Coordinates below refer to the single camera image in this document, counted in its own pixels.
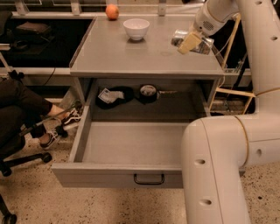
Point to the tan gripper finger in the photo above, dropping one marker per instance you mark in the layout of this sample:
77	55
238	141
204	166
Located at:
191	40

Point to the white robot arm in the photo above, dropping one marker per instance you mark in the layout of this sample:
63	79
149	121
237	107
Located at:
215	148

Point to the grey open top drawer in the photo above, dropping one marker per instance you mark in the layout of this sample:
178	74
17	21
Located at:
111	146

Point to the white ceramic bowl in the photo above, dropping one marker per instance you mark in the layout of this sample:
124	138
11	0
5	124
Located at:
136	28

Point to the grey metal cabinet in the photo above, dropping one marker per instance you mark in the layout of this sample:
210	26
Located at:
112	59

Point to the black cloth with paper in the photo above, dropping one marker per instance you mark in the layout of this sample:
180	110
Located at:
109	98

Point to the black white sneaker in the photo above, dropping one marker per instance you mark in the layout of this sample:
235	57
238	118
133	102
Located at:
71	120
53	138

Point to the seated person in black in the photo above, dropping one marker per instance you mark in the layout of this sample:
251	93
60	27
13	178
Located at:
20	106

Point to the black office chair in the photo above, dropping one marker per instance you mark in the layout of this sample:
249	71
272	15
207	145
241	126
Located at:
10	146

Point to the wooden easel frame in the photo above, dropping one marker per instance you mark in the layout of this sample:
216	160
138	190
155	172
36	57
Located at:
234	89

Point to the black drawer handle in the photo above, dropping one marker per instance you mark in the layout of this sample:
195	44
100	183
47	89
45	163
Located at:
149	180

